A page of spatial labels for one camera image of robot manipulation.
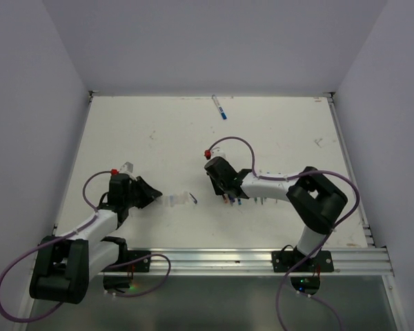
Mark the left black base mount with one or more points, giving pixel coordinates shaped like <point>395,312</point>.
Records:
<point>119,276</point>

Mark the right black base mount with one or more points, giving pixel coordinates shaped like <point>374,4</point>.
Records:
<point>283,260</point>

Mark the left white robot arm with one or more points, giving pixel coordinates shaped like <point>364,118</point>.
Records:
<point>66,264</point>

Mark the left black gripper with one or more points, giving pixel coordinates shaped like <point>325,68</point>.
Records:
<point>149,193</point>

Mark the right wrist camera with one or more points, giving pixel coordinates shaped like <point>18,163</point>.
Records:
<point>217,151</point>

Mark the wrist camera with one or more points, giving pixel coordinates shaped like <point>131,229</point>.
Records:
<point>127,168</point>
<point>217,151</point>

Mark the aluminium rail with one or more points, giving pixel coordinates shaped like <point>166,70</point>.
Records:
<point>370,239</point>
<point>257,262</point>

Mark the aluminium right side rail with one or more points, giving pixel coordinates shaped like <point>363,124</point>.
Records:
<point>370,239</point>

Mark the blue capped pen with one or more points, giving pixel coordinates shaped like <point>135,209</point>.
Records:
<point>219,107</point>

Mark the dark blue pen cap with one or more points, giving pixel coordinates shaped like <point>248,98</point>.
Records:
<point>193,198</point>

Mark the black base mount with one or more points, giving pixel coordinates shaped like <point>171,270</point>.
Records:
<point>283,260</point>
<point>119,276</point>

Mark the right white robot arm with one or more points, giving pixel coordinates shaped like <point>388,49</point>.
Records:
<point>316,200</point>

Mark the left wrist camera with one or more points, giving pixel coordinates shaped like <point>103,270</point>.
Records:
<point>127,168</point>

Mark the aluminium front rail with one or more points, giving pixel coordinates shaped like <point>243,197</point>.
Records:
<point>257,262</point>

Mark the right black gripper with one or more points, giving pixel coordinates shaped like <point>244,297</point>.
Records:
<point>217,189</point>

